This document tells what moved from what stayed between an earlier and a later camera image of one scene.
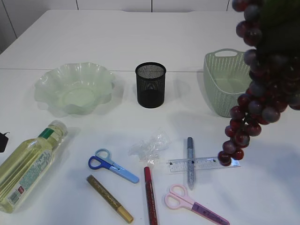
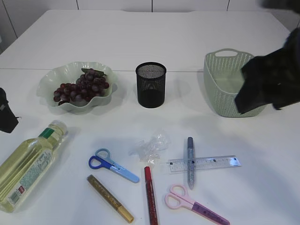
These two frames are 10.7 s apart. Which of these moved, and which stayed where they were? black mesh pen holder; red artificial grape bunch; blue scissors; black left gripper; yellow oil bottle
Moved: black left gripper; red artificial grape bunch
Stayed: yellow oil bottle; blue scissors; black mesh pen holder
